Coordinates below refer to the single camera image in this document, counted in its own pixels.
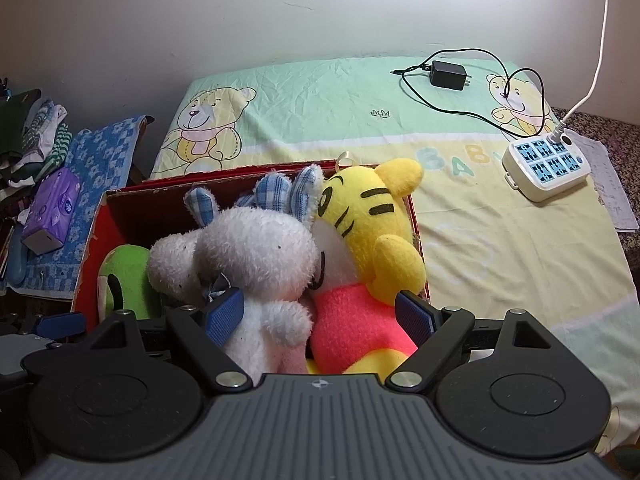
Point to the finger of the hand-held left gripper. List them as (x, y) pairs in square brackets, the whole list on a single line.
[(62, 324)]

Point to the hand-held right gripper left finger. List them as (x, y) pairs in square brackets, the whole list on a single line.
[(225, 320)]

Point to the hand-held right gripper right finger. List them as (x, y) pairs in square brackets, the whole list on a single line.
[(415, 320)]

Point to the white rabbit plush toy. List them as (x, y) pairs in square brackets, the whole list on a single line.
[(250, 250)]

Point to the pink bear plush toy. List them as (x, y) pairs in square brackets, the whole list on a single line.
[(292, 360)]

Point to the green plush toy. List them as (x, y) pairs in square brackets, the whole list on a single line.
[(125, 270)]

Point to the yellow tiger plush toy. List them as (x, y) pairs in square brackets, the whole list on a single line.
[(365, 210)]

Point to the red cardboard box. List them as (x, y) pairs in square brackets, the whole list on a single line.
[(130, 210)]

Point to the blue plastic object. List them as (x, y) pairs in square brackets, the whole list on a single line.
[(17, 265)]

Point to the purple tissue pack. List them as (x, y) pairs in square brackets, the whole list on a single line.
[(52, 205)]

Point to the blue patterned towel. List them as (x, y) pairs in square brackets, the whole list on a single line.
[(100, 160)]

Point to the white power strip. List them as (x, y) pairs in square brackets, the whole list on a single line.
[(525, 180)]

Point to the pile of folded clothes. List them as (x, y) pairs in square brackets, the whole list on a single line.
[(35, 130)]

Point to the stack of handwritten papers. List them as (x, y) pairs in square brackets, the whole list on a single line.
[(615, 195)]

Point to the black binder clips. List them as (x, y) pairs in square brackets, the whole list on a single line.
[(5, 91)]

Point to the brown patterned cloth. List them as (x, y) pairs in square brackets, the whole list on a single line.
[(625, 130)]

